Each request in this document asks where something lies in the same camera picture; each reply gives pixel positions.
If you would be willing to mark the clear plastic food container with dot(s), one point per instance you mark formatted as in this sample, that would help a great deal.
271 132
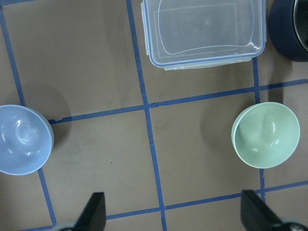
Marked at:
192 34

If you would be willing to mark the blue bowl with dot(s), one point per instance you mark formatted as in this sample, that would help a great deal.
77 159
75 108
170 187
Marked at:
26 140

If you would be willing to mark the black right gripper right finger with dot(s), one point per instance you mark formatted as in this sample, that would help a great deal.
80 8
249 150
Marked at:
256 215

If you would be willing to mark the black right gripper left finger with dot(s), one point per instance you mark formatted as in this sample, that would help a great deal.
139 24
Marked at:
93 216

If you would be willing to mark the dark blue saucepan with lid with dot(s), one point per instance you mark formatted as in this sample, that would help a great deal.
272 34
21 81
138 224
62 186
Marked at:
288 28

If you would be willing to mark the green bowl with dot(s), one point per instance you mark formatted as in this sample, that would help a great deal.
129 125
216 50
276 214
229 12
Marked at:
265 135

